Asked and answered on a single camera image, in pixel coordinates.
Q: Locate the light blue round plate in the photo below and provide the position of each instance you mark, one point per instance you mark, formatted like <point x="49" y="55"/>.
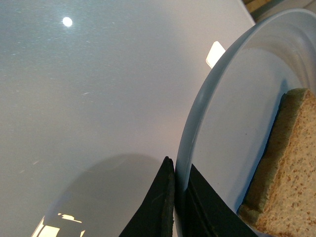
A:
<point x="230" y="121"/>

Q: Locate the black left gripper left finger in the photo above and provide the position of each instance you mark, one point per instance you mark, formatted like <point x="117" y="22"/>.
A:
<point x="154" y="217"/>

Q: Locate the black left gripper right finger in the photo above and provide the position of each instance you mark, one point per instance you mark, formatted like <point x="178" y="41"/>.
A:
<point x="207" y="215"/>

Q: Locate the brown bread slice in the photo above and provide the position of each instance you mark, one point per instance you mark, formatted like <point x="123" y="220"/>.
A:
<point x="281" y="198"/>

